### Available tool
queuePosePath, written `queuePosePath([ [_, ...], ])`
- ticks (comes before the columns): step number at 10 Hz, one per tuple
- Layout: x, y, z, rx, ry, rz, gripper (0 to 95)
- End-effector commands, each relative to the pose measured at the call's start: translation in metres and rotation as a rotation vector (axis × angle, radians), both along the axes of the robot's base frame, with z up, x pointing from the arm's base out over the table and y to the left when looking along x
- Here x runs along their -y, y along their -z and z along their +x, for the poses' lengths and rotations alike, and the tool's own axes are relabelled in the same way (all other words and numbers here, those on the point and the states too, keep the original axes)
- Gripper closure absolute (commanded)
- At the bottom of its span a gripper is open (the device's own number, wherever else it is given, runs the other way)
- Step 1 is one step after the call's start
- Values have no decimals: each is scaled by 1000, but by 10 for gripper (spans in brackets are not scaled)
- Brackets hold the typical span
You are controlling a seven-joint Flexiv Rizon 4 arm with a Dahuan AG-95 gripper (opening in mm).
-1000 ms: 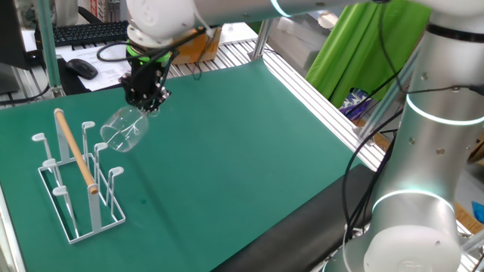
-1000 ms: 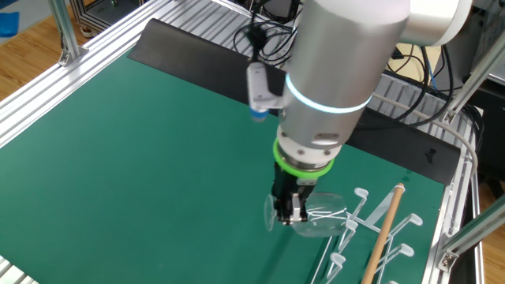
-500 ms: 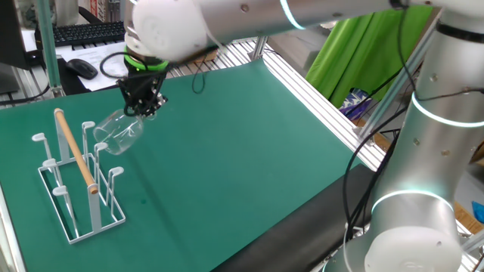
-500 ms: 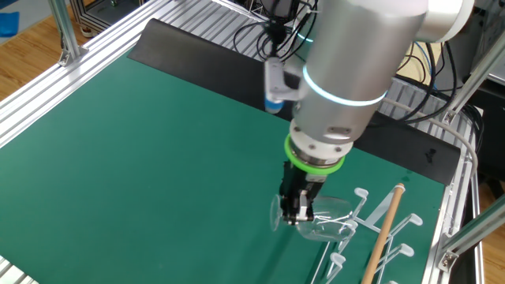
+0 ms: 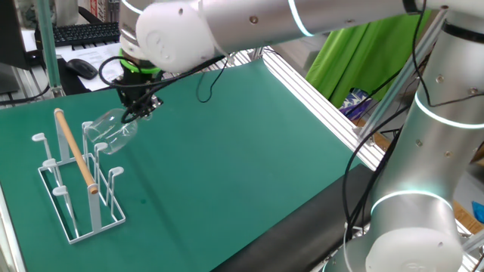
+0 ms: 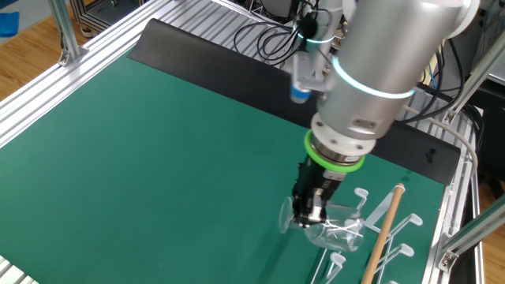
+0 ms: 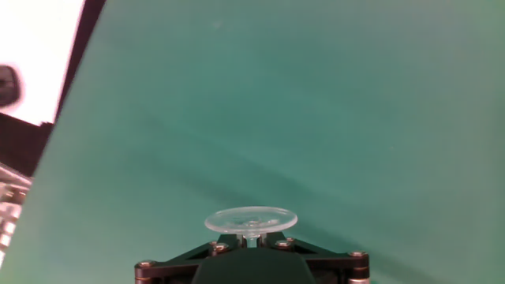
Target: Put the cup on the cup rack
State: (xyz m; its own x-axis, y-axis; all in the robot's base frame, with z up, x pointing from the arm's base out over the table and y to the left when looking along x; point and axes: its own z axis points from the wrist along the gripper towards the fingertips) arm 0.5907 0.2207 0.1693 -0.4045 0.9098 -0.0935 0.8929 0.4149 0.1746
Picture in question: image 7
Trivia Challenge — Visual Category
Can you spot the green table mat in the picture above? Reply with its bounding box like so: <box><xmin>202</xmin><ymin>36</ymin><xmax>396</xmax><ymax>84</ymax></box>
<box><xmin>0</xmin><ymin>0</ymin><xmax>505</xmax><ymax>284</ymax></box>

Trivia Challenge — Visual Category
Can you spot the clear wine glass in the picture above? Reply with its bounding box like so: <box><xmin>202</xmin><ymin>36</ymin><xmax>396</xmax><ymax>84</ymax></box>
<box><xmin>204</xmin><ymin>205</ymin><xmax>299</xmax><ymax>249</ymax></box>

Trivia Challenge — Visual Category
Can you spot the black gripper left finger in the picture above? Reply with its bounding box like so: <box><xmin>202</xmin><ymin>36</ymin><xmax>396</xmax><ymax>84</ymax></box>
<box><xmin>133</xmin><ymin>233</ymin><xmax>243</xmax><ymax>284</ymax></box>

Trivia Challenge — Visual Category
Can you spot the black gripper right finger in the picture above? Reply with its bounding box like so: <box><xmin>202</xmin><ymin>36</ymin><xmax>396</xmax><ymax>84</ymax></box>
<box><xmin>261</xmin><ymin>231</ymin><xmax>371</xmax><ymax>284</ymax></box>

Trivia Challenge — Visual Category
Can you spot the black computer mouse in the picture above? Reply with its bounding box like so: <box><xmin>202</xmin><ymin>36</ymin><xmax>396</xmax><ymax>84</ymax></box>
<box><xmin>0</xmin><ymin>65</ymin><xmax>24</xmax><ymax>109</ymax></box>

